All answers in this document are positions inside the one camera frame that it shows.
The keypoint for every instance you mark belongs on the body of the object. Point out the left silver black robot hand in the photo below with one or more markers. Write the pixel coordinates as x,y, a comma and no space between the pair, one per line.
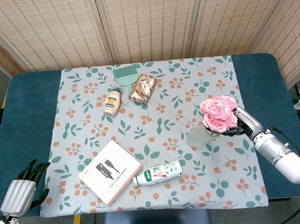
18,195

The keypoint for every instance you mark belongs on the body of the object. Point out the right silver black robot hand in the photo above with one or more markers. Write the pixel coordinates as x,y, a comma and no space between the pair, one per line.
244,124

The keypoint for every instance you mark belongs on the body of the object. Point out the pink rose bouquet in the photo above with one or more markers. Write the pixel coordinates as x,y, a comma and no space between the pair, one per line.
219,114

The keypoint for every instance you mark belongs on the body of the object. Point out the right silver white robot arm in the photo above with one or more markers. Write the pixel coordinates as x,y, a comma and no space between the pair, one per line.
286,158

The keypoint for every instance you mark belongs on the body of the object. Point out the mint green hand brush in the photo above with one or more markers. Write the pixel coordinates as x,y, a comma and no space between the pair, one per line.
125,76

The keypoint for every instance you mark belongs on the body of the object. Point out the floral leaf print tablecloth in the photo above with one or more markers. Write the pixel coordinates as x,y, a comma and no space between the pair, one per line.
153,122

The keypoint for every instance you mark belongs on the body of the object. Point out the white product box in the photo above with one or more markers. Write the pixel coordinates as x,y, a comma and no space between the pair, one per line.
110,172

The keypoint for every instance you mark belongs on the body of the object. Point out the white green drink bottle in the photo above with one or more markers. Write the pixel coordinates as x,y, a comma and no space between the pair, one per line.
158,174

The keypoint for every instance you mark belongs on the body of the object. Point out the gold red snack packet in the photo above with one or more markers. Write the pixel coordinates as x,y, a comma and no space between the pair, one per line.
142,88

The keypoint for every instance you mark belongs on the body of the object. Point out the beige squeeze sauce bottle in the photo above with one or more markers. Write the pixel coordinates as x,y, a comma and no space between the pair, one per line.
112,103

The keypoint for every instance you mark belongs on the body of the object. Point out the woven bamboo folding screen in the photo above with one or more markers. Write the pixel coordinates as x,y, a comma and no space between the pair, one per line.
143,24

